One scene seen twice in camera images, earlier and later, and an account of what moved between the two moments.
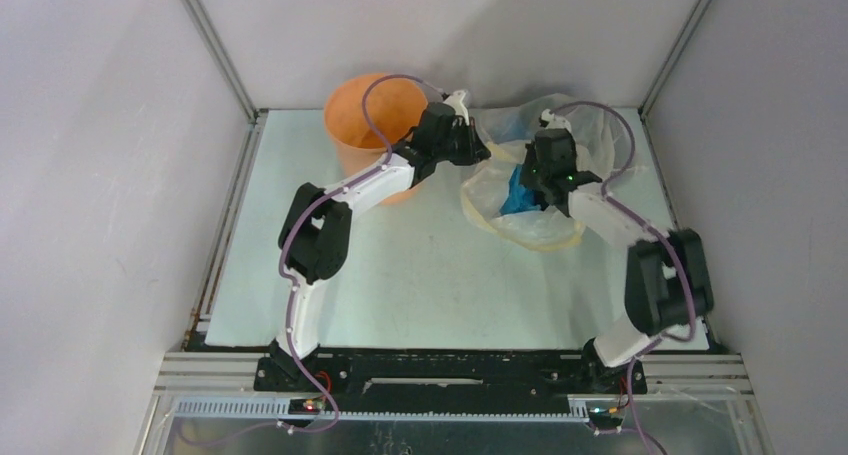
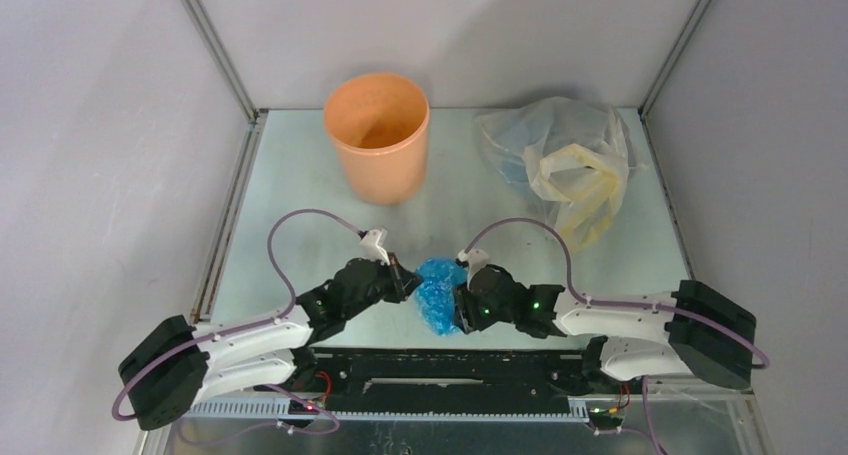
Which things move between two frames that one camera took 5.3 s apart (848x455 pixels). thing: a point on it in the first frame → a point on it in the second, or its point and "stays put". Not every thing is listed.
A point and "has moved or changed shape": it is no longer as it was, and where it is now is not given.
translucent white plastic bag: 603,144 has moved or changed shape
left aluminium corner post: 257,114 stays put
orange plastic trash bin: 397,105 stays put
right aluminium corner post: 705,0 stays put
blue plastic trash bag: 518,197 → 435,293
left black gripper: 475,151 → 402,281
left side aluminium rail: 224,232 stays put
